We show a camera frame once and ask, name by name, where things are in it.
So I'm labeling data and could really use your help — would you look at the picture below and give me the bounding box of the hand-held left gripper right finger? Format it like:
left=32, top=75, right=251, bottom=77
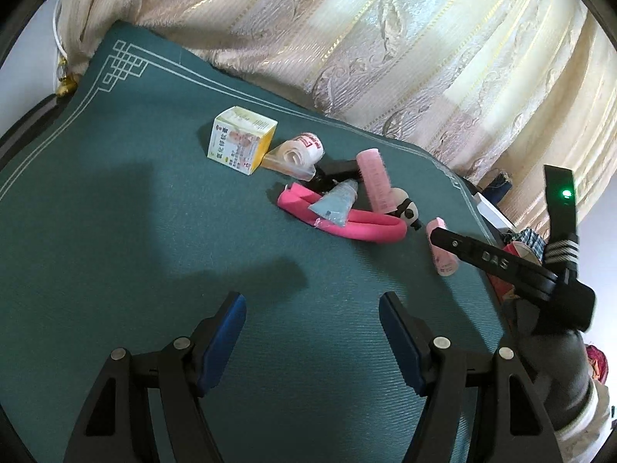
left=378, top=292, right=557, bottom=463

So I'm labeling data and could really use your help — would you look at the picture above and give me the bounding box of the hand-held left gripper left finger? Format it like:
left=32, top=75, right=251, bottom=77
left=62, top=291, right=248, bottom=463

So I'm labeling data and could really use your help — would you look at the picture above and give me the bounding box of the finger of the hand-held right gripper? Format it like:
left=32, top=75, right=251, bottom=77
left=428, top=226, right=489, bottom=269

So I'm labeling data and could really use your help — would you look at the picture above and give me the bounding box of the pink hair roller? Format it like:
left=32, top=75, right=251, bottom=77
left=356, top=149, right=401, bottom=214
left=425, top=217, right=459, bottom=277

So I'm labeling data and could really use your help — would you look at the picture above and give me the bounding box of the small panda toy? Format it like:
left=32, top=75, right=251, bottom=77
left=391, top=187, right=424, bottom=231

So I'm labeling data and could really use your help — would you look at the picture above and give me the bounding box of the pink foam curler rod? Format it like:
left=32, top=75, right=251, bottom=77
left=277, top=182, right=406, bottom=241

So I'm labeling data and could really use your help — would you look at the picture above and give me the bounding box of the light blue white tube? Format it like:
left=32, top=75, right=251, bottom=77
left=307, top=178, right=360, bottom=228

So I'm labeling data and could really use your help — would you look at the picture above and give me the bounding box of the black plastic object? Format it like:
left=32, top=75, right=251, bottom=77
left=308, top=159, right=362, bottom=191

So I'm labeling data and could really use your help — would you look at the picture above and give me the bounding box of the white bandage roll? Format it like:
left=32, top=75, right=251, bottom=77
left=260, top=132, right=325, bottom=183

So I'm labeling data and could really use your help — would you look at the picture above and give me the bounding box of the small cream yellow carton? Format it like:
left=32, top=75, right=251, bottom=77
left=207, top=106, right=279, bottom=175

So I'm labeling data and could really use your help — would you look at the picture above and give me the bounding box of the person's right hand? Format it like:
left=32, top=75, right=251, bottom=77
left=516, top=299, right=593, bottom=434

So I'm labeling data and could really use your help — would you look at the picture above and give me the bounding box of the white power strip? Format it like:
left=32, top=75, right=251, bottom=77
left=475, top=193, right=514, bottom=232

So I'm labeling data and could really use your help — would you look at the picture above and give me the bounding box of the green plaid cloth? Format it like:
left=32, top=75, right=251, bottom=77
left=501, top=228, right=548, bottom=264

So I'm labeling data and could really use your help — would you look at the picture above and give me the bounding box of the dark blue bottle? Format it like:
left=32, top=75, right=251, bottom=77
left=479, top=169, right=512, bottom=203

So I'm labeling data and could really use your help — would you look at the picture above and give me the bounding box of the red pink knitted object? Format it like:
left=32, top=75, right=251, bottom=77
left=584, top=343, right=610, bottom=384

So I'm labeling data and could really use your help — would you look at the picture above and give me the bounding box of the cream patterned curtain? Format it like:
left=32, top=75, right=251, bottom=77
left=58, top=0, right=617, bottom=232

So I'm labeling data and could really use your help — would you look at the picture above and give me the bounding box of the gold curtain tassel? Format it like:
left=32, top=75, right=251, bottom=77
left=55, top=55, right=80, bottom=100

